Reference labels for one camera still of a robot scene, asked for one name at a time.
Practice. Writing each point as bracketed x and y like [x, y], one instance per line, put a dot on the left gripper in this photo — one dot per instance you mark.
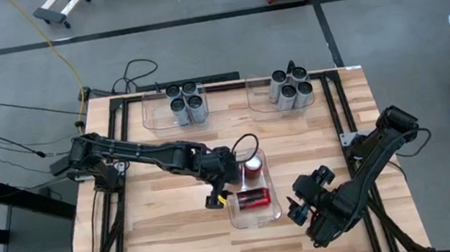
[223, 167]

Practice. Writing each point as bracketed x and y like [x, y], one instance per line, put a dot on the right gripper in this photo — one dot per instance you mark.
[310, 190]

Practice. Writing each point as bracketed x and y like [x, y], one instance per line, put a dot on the red soda can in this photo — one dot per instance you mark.
[253, 198]
[252, 166]

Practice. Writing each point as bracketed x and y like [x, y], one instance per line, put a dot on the clear plastic bin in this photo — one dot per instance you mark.
[258, 218]
[154, 113]
[259, 104]

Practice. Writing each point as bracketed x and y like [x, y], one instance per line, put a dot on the white can blue band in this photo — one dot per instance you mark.
[195, 102]
[189, 88]
[173, 91]
[178, 106]

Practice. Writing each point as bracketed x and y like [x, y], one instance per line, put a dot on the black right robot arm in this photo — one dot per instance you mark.
[368, 168]

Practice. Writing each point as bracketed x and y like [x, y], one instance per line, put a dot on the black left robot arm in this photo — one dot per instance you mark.
[147, 155]

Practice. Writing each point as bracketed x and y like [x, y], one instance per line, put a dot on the yellow tag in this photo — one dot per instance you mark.
[221, 199]

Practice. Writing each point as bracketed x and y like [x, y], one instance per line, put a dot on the black desk base beam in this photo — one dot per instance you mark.
[32, 201]

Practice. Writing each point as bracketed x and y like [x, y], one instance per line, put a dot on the wheeled dolly with slats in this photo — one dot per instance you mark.
[48, 14]

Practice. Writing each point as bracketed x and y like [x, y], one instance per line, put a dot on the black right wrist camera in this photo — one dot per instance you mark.
[322, 174]

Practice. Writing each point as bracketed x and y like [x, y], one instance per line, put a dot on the black aluminium table frame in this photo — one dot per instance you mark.
[224, 86]

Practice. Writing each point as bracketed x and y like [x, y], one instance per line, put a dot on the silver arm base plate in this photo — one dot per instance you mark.
[349, 138]

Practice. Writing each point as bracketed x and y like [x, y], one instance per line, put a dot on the black clamp mount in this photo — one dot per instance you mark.
[290, 65]

